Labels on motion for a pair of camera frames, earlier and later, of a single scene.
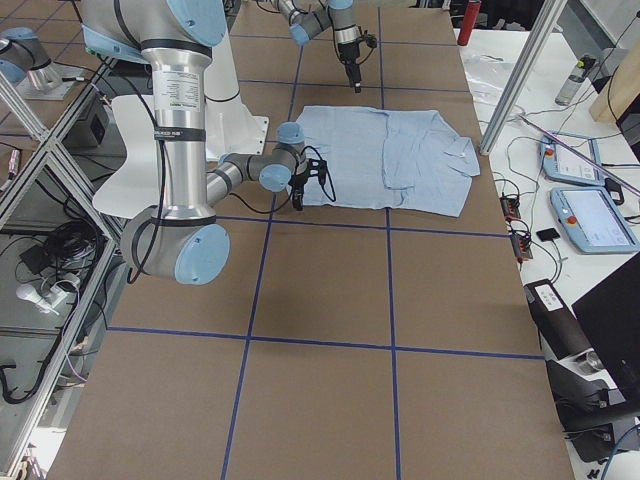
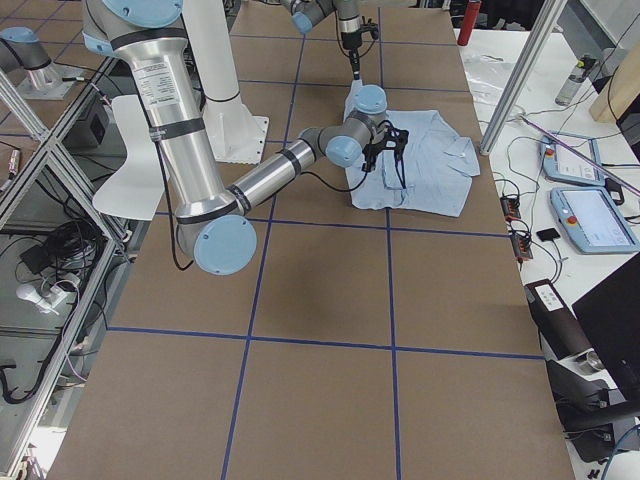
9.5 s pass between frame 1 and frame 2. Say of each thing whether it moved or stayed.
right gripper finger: moved
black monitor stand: stayed
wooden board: stayed
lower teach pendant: stayed
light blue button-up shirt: moved
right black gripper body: moved
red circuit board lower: stayed
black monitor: stayed
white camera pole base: stayed
